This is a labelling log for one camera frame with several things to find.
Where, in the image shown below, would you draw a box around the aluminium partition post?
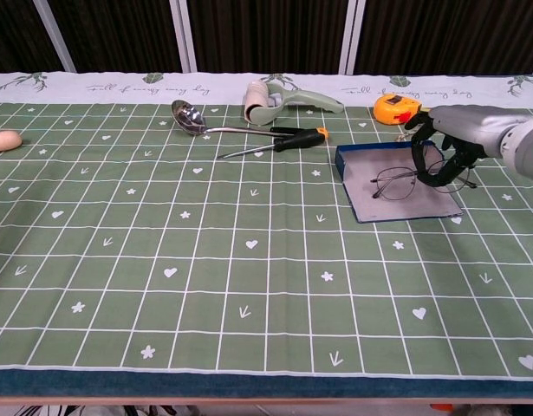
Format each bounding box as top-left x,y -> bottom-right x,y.
168,0 -> 198,74
337,0 -> 367,75
31,0 -> 78,74

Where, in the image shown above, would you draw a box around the black wire-frame eyeglasses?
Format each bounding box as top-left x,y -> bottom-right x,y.
369,159 -> 478,201

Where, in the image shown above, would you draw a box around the pale green lint roller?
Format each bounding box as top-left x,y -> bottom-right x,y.
242,80 -> 346,127

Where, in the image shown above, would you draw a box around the steel ladle black handle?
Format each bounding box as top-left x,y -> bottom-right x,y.
170,99 -> 306,139

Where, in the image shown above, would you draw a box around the screwdriver black orange handle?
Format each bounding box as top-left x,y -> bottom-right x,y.
217,127 -> 329,159

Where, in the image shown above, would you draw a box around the blue glasses case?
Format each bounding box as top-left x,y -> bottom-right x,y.
334,140 -> 465,224

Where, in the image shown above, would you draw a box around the wooden massage hammer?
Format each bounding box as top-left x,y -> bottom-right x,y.
0,129 -> 23,153

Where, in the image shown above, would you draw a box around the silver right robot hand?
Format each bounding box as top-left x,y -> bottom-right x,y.
404,105 -> 527,188

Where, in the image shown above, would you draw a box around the orange tape measure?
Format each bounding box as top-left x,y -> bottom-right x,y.
373,94 -> 432,126

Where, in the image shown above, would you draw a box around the green grid tablecloth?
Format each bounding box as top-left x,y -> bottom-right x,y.
0,71 -> 533,400

